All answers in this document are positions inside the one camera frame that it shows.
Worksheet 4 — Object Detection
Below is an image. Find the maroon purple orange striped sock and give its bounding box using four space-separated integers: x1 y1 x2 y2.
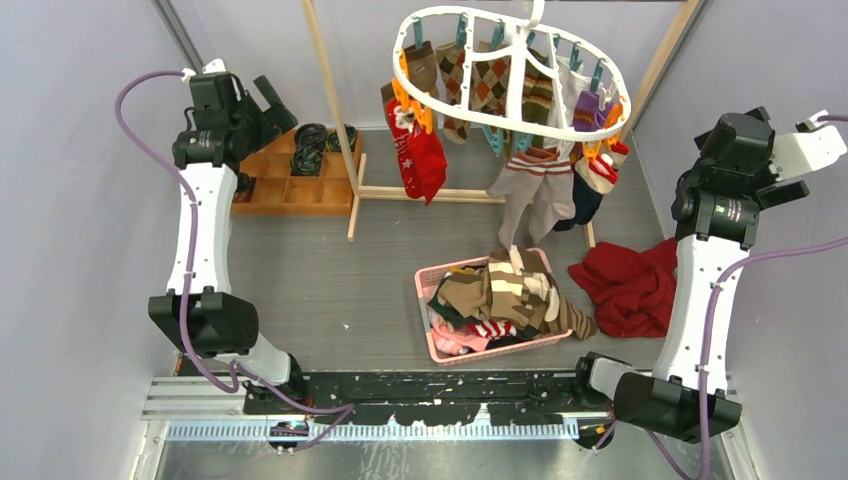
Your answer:
572 90 617 132

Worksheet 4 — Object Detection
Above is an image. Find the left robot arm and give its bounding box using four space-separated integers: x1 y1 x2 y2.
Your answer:
148 69 307 414

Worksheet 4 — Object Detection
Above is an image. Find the rolled dark green sock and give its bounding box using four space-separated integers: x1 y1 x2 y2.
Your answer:
325 124 358 153

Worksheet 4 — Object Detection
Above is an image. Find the red hanging sock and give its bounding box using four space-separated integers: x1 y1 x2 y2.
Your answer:
383 94 423 199
408 126 447 205

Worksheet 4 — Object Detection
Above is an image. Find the orange wooden compartment tray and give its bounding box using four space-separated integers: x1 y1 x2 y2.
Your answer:
231 132 355 216

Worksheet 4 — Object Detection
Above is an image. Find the argyle sock in basket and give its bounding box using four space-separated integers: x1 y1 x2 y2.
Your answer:
431 246 568 339

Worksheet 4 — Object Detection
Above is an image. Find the wooden clothes rack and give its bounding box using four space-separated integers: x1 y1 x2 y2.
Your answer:
300 0 707 242

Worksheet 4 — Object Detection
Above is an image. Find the pink plastic basket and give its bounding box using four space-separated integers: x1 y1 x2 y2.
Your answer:
414 256 573 366

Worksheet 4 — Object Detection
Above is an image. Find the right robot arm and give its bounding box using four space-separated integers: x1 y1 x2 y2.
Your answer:
570 108 823 444

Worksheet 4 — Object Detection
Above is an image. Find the rolled dark sock centre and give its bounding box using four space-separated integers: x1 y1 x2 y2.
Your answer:
290 146 323 177

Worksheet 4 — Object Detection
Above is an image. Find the rolled dark sock left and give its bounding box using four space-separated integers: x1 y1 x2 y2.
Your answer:
233 173 257 203

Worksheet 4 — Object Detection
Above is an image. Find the argyle hanging sock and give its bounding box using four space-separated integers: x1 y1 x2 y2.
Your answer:
471 56 511 116
436 42 471 145

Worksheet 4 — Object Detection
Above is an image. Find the white hanging sock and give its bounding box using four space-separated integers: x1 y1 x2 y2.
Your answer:
556 56 612 127

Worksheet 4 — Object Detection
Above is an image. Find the brown striped sock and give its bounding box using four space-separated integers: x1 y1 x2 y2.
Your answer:
544 295 599 340

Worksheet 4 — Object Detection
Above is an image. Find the grey beige sock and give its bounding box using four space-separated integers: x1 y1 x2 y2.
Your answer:
486 147 557 247

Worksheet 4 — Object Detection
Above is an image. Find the red cloth on table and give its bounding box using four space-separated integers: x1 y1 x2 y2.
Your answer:
568 238 677 338

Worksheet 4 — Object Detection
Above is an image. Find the green striped hanging sock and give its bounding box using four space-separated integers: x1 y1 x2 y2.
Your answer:
511 61 553 153

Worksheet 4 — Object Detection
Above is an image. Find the white plastic clip hanger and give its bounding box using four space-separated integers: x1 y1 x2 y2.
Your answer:
391 1 634 144

